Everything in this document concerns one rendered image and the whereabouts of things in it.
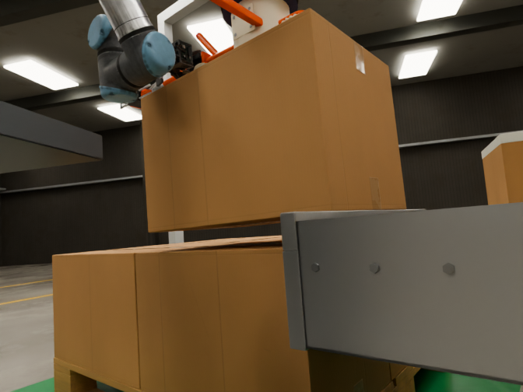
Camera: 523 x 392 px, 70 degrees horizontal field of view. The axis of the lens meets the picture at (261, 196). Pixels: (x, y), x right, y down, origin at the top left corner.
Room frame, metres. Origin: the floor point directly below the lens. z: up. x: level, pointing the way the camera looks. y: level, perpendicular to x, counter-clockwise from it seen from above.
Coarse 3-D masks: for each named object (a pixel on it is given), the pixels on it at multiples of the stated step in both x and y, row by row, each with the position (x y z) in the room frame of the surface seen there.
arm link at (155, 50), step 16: (112, 0) 0.77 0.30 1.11; (128, 0) 0.78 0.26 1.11; (112, 16) 0.79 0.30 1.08; (128, 16) 0.79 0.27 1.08; (144, 16) 0.81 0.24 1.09; (128, 32) 0.80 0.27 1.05; (144, 32) 0.81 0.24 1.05; (128, 48) 0.82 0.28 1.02; (144, 48) 0.80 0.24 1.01; (160, 48) 0.82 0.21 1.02; (128, 64) 0.84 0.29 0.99; (144, 64) 0.82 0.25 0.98; (160, 64) 0.82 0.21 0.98; (128, 80) 0.88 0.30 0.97; (144, 80) 0.87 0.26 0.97
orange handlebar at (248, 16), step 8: (216, 0) 0.82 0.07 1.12; (224, 0) 0.83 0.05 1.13; (232, 0) 0.85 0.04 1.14; (224, 8) 0.85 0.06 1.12; (232, 8) 0.86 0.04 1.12; (240, 8) 0.88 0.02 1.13; (240, 16) 0.90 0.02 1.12; (248, 16) 0.90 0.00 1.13; (256, 16) 0.92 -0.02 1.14; (288, 16) 0.94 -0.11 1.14; (256, 24) 0.94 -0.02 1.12; (232, 48) 1.06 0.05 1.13; (216, 56) 1.10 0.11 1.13; (168, 80) 1.25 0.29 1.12
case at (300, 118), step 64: (256, 64) 0.78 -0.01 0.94; (320, 64) 0.70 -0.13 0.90; (384, 64) 0.97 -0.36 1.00; (192, 128) 0.93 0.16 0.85; (256, 128) 0.79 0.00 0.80; (320, 128) 0.69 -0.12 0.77; (384, 128) 0.92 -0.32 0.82; (192, 192) 0.93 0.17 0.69; (256, 192) 0.80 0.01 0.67; (320, 192) 0.70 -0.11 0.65; (384, 192) 0.88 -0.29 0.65
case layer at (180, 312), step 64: (64, 256) 1.43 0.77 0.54; (128, 256) 1.15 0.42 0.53; (192, 256) 0.96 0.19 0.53; (256, 256) 0.83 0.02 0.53; (64, 320) 1.44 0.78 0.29; (128, 320) 1.16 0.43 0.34; (192, 320) 0.97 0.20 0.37; (256, 320) 0.83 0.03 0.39; (128, 384) 1.17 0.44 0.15; (192, 384) 0.98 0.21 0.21; (256, 384) 0.84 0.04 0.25; (320, 384) 0.78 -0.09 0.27; (384, 384) 1.03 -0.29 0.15
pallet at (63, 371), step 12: (60, 360) 1.47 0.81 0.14; (60, 372) 1.47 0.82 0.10; (72, 372) 1.42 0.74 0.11; (84, 372) 1.34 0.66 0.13; (408, 372) 1.16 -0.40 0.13; (444, 372) 1.45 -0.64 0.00; (60, 384) 1.47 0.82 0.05; (72, 384) 1.42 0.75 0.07; (84, 384) 1.46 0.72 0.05; (96, 384) 1.49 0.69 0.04; (108, 384) 1.24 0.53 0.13; (120, 384) 1.20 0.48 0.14; (396, 384) 1.08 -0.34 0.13; (408, 384) 1.15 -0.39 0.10
